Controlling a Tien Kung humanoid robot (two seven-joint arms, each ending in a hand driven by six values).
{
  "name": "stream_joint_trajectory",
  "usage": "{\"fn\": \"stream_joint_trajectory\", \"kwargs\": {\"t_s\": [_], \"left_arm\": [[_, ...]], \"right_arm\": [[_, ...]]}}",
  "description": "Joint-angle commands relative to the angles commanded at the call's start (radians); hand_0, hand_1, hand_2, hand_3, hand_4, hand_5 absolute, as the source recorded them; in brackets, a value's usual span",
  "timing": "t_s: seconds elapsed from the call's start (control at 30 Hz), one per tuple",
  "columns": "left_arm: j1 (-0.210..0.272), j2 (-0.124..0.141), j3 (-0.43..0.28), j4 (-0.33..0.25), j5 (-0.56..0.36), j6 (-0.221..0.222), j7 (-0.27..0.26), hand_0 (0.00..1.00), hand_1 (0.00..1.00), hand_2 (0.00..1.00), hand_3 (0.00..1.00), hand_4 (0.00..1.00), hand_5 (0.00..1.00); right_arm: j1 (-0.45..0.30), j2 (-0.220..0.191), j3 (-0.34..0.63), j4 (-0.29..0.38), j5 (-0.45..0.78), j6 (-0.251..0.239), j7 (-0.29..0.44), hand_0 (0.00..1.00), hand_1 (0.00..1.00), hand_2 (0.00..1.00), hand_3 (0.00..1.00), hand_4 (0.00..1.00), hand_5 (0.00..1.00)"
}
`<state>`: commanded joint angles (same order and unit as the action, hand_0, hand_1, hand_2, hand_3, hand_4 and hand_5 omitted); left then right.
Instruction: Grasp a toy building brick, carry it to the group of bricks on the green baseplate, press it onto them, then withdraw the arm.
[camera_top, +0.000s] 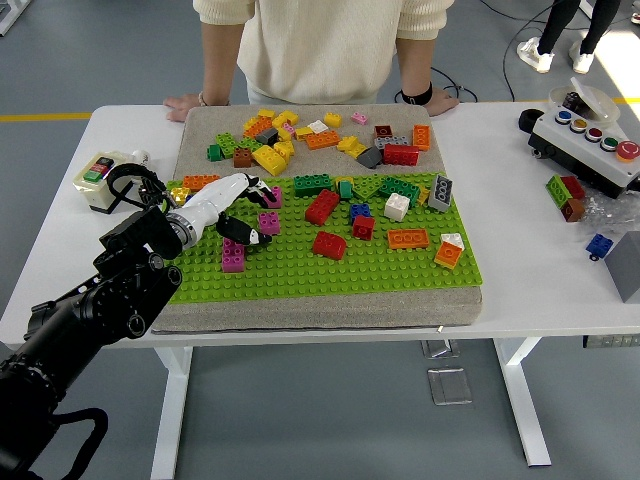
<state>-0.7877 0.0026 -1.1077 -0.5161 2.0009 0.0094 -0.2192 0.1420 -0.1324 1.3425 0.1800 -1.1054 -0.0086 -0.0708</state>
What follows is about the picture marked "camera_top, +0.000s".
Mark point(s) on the cream switch box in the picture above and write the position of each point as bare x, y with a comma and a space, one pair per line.
95, 187

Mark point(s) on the black smartwatch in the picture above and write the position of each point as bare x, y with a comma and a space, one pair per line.
417, 95

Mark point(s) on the table control panel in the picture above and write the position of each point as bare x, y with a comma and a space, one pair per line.
612, 342

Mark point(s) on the small yellow brick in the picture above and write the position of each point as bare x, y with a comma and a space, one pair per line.
303, 133

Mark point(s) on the grey-brown mat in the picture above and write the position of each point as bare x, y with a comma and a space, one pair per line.
310, 312

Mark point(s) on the person's right hand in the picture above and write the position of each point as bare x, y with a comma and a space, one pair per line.
180, 106

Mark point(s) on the lime green flat plate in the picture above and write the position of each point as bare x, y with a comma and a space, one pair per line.
366, 189

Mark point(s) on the yellow 2x3 brick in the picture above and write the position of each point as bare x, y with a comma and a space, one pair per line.
286, 118

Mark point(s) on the grey box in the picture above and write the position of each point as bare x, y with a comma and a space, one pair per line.
627, 270

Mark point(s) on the small clear plastic box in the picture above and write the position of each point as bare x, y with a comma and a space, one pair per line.
437, 349

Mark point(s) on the small pink brick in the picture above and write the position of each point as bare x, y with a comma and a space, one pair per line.
289, 128
360, 118

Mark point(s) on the white table leg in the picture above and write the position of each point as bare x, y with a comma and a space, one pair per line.
172, 410
520, 400

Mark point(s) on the white button control box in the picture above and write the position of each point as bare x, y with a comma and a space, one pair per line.
575, 150

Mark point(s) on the brown 2x2 brick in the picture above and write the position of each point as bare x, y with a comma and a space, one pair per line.
384, 131
243, 159

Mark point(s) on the red sloped brick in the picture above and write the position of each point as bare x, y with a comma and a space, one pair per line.
330, 245

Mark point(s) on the red 2x4 brick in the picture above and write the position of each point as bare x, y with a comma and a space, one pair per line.
322, 206
401, 156

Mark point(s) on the black tape roll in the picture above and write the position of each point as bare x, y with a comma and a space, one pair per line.
525, 122

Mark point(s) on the dark green 2x4 brick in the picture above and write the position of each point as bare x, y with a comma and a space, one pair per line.
312, 186
399, 189

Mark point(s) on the small dark green brick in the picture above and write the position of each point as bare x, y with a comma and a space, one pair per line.
215, 153

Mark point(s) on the person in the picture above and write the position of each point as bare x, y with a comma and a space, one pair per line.
550, 25
320, 45

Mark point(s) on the small black device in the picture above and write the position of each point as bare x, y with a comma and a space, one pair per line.
574, 102

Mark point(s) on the white sloped brick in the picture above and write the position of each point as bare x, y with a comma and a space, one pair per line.
454, 240

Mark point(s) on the grey flat plate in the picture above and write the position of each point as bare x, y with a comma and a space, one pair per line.
395, 141

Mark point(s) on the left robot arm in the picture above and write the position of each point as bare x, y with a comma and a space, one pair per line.
90, 315

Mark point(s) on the clear plastic bag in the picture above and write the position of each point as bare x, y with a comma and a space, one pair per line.
607, 215

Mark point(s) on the white 2x2 brick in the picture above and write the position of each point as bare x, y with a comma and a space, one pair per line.
397, 206

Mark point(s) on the person's left hand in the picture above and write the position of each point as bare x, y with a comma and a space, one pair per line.
442, 102

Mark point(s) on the small white brick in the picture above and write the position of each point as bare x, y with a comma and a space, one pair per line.
317, 127

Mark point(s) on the blue 2x2 brick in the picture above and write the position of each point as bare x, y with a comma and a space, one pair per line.
360, 210

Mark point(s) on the grey brick with black holes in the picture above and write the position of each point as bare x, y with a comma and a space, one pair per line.
441, 193

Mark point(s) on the person's left forearm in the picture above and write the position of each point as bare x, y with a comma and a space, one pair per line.
415, 65

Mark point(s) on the large clear plastic box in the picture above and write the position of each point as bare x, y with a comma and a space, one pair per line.
450, 387

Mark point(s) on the person's right forearm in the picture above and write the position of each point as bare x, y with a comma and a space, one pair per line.
220, 60

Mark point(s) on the large yellow sloped brick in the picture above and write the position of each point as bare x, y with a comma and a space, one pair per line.
270, 159

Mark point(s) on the red 2x2 brick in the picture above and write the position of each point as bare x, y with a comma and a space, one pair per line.
363, 227

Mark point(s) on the clear round container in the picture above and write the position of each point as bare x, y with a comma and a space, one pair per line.
602, 102

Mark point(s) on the yellow 2x2 brick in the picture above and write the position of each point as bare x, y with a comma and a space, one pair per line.
179, 194
333, 119
424, 196

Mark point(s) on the green baseplate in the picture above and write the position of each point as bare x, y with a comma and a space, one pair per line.
325, 270

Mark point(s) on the lime green 2x4 brick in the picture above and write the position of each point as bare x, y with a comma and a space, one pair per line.
229, 144

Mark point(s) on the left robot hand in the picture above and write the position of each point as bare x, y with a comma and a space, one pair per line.
215, 197

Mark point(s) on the dark grey sloped brick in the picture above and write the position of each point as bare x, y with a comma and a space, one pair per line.
371, 157

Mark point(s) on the white furniture frame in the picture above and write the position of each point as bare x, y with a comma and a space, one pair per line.
11, 14

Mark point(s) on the black gear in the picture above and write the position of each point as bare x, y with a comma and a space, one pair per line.
150, 186

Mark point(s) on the orange sloped brick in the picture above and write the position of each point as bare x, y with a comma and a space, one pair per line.
446, 256

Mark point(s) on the white shoe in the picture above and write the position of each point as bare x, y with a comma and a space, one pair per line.
537, 57
582, 62

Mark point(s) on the white bulb-shaped part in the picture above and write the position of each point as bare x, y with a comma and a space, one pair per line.
141, 157

